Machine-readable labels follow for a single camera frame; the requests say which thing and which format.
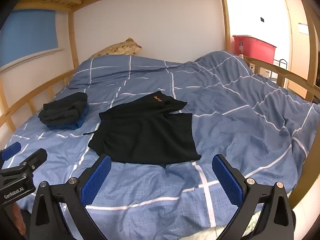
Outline black shorts with orange print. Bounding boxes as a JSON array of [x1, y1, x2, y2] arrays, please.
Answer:
[[83, 92, 202, 166]]

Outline blue window blind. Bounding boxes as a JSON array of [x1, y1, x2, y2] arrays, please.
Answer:
[[0, 9, 59, 68]]

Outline beige door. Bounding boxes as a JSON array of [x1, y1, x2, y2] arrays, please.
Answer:
[[283, 0, 316, 88]]

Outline blue folded garment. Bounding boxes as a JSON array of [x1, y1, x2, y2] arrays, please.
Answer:
[[49, 104, 90, 131]]

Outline dark pants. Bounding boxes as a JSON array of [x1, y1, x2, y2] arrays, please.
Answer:
[[38, 92, 89, 128]]

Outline wooden bunk bed frame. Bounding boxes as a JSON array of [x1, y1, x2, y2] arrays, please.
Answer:
[[0, 0, 320, 210]]

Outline blue checked duvet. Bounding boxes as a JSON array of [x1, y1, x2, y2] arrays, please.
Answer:
[[0, 51, 320, 236]]

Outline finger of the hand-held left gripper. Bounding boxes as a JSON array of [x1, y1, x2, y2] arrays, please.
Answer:
[[0, 142, 22, 161], [0, 148, 48, 180]]

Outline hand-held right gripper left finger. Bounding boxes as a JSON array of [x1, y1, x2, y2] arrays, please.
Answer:
[[30, 154, 112, 240]]

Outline beige camouflage pillow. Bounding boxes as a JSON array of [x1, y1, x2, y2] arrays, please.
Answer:
[[86, 37, 143, 59]]

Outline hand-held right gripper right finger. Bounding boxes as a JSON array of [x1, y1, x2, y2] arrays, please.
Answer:
[[212, 154, 294, 240]]

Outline black metal cart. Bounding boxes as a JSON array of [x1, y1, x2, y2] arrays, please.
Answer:
[[269, 59, 288, 83]]

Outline person's left forearm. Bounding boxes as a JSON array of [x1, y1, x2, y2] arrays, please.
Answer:
[[11, 202, 27, 238]]

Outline red storage bin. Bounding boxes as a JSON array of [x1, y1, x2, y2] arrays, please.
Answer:
[[232, 35, 277, 64]]

